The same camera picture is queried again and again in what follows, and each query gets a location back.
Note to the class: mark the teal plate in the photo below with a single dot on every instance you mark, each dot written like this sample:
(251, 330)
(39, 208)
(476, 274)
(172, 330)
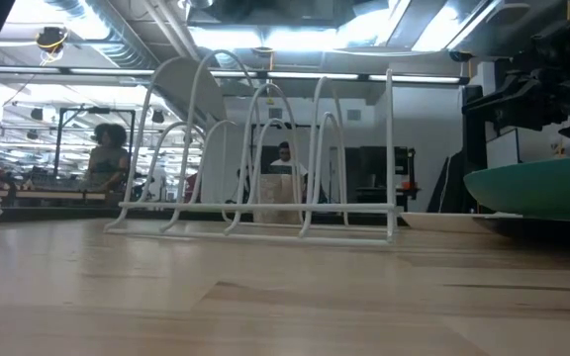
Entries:
(537, 188)

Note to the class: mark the black background equipment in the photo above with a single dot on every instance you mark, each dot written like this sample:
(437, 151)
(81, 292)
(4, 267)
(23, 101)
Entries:
(379, 168)

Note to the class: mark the person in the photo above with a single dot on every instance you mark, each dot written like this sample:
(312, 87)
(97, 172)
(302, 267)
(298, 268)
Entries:
(107, 163)
(285, 153)

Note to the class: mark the black table frame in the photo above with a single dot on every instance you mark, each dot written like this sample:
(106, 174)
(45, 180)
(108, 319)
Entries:
(67, 213)

